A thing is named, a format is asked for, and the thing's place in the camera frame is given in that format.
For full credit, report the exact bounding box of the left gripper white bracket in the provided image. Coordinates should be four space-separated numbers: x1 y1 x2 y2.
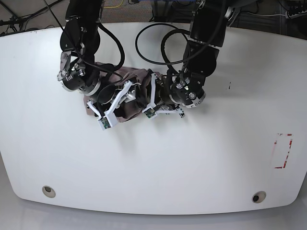
142 73 185 118

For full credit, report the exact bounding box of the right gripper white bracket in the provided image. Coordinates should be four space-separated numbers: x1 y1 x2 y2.
85 80 147 130

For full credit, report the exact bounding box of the mauve brown T-shirt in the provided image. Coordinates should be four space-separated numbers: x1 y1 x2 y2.
83 67 161 129

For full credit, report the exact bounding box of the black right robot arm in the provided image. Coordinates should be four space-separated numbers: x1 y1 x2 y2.
57 0 150 129

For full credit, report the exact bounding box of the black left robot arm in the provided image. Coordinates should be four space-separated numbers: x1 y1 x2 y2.
143 0 233 118

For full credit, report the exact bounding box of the red tape rectangle marking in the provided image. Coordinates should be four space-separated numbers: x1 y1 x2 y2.
272 133 293 169

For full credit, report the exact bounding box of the white power strip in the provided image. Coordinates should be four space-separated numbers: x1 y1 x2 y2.
285 2 307 19

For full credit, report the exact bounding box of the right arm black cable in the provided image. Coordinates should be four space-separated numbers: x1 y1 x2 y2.
91 21 126 80

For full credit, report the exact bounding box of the left table cable grommet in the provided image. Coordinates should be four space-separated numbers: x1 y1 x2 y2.
42 186 56 198

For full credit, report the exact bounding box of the table cable grommet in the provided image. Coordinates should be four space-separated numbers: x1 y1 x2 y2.
252 191 266 204
42 186 56 198

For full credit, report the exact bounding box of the right table cable grommet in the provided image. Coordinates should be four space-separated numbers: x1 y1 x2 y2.
252 191 266 204

